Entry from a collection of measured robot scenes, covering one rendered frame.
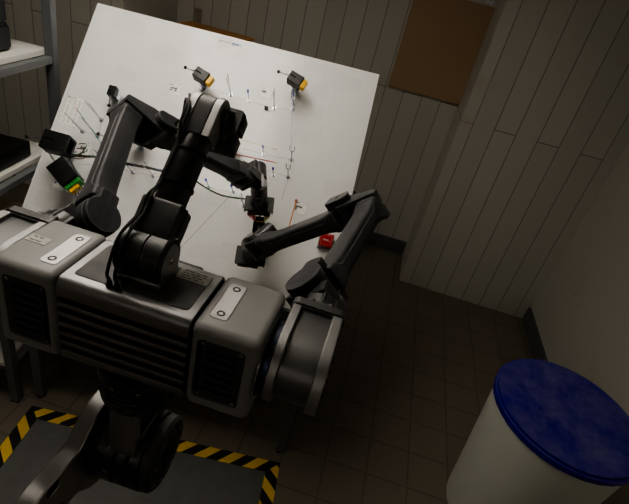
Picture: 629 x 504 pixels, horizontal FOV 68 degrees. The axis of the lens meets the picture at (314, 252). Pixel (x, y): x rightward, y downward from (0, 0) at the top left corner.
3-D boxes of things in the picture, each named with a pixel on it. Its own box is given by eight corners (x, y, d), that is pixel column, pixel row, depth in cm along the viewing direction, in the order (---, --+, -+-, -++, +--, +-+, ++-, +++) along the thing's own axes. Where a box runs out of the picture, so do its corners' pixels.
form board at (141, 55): (11, 243, 172) (8, 242, 171) (99, 5, 192) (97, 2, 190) (324, 317, 175) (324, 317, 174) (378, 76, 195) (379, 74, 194)
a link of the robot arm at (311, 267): (380, 175, 115) (400, 209, 118) (336, 195, 123) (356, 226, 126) (310, 283, 81) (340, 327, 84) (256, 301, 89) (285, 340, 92)
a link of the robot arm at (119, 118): (104, 100, 116) (132, 79, 112) (147, 137, 125) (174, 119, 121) (46, 238, 88) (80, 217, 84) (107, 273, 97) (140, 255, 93)
